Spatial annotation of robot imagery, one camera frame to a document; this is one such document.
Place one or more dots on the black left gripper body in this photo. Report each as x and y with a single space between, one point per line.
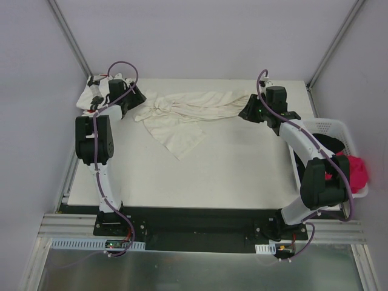
137 97

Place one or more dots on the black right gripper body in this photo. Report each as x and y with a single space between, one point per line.
248 107

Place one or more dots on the cream white t shirt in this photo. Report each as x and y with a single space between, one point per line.
173 119

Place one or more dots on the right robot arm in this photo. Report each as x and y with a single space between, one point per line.
315 194

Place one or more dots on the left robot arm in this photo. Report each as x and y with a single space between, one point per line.
104 102

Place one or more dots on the red white folded shirt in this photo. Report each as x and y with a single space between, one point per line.
86 112

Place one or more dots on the white black patterned folded shirt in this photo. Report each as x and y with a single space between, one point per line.
91 94

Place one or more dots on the white plastic laundry basket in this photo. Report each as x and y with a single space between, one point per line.
332 134

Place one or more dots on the black garment in basket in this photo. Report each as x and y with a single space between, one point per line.
333 144

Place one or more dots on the pink garment in basket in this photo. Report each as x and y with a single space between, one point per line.
357 173

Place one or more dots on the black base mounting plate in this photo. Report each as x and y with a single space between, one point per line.
198 230

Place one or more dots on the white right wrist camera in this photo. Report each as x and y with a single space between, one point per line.
266 82

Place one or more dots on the right aluminium frame post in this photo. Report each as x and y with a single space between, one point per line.
352 14

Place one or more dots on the aluminium frame post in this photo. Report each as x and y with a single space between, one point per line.
69 36
352 14

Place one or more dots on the left aluminium frame post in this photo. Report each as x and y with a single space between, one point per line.
69 36

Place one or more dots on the right white cable duct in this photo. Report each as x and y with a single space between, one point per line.
265 249

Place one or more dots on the white cable duct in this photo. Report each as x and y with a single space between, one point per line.
265 249
95 244

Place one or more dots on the left white cable duct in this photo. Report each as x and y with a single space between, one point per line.
95 244

